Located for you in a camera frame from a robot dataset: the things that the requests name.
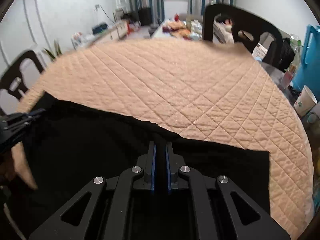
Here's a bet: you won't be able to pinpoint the paper cup with flowers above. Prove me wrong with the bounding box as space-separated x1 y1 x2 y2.
294 85 317 117

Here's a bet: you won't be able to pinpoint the beige quilted bed cover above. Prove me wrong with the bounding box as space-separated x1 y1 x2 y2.
17 38 313 239

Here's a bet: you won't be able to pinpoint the dark plastic chair right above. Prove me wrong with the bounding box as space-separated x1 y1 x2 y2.
202 3 283 67

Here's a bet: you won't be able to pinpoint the dark blue bag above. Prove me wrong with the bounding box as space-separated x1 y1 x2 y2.
92 22 108 35

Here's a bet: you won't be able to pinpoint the black pants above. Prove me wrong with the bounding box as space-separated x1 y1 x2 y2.
8 94 270 239

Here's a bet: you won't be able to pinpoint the white low cabinet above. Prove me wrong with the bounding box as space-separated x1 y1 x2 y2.
71 20 129 50

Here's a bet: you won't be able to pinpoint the blue thermos jug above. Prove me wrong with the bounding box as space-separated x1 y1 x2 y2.
292 25 320 101

